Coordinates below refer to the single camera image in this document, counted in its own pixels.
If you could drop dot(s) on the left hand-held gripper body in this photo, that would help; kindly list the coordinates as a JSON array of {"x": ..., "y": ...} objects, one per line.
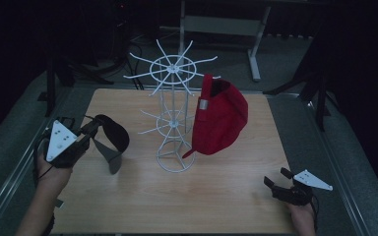
[{"x": 59, "y": 141}]

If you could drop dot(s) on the red baseball cap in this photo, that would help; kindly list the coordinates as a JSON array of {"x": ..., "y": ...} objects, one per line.
[{"x": 220, "y": 124}]

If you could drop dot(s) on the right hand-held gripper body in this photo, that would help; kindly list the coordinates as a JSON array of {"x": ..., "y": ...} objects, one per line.
[{"x": 311, "y": 180}]

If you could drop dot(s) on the white metal desk frame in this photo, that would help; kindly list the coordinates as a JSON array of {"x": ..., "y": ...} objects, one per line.
[{"x": 223, "y": 25}]

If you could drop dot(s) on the person's left hand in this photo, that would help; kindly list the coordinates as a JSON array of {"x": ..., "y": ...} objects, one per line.
[{"x": 54, "y": 178}]

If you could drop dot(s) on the person's right hand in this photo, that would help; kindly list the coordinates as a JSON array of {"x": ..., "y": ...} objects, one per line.
[{"x": 303, "y": 216}]

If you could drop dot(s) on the black metal stand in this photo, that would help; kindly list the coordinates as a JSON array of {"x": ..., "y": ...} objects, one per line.
[
  {"x": 321, "y": 98},
  {"x": 50, "y": 88}
]

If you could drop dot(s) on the grey baseball cap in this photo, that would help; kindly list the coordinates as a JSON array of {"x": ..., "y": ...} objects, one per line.
[{"x": 115, "y": 131}]

